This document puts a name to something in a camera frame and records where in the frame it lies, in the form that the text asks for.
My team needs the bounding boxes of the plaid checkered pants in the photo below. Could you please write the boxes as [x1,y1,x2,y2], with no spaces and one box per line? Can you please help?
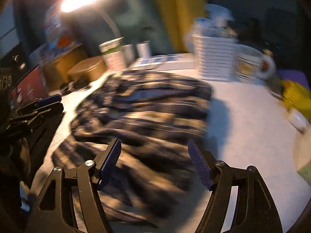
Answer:
[52,70,212,227]

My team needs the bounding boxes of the cardboard box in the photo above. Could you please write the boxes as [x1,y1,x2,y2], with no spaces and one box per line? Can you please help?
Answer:
[42,45,88,92]

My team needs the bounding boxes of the red screen tablet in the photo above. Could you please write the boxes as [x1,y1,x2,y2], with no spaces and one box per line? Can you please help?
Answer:
[11,65,48,107]

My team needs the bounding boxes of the black folded garment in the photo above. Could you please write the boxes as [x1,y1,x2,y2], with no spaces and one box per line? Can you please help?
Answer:
[25,113,65,187]

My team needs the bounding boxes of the blue printed carton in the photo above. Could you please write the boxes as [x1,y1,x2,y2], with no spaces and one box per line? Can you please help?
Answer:
[29,42,82,65]

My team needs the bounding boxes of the brown paper food container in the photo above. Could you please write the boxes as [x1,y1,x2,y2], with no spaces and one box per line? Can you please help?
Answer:
[67,56,107,82]

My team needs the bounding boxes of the white green small box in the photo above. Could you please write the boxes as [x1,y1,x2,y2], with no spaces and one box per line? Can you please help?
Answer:
[99,37,127,72]

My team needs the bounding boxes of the snack bag red white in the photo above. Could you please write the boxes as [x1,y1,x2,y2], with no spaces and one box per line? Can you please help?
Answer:
[44,3,75,50]

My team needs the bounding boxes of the yellow tissue box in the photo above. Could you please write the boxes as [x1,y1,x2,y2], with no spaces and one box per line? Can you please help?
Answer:
[293,128,311,185]

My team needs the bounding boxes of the white power adapter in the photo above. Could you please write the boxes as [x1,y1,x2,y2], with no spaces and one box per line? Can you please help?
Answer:
[136,41,152,59]

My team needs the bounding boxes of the white small bottle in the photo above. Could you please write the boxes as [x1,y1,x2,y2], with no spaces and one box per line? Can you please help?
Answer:
[287,108,310,133]

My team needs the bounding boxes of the yellow plastic bag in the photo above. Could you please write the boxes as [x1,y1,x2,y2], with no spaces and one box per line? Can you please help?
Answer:
[281,80,311,123]

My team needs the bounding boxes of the purple cloth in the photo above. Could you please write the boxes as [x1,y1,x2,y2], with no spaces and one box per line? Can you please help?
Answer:
[276,69,310,90]

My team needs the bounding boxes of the white bear cartoon mug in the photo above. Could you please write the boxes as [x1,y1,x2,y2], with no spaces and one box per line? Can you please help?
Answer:
[235,44,276,83]

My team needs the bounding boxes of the yellow curtain left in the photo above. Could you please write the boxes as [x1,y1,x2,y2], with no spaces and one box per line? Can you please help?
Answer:
[155,0,207,52]

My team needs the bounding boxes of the white perforated plastic basket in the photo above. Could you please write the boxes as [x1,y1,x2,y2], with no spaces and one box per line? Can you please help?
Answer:
[184,18,237,82]

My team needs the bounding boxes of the black coiled cable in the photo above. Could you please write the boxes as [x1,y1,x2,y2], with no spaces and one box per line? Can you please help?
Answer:
[59,77,91,96]

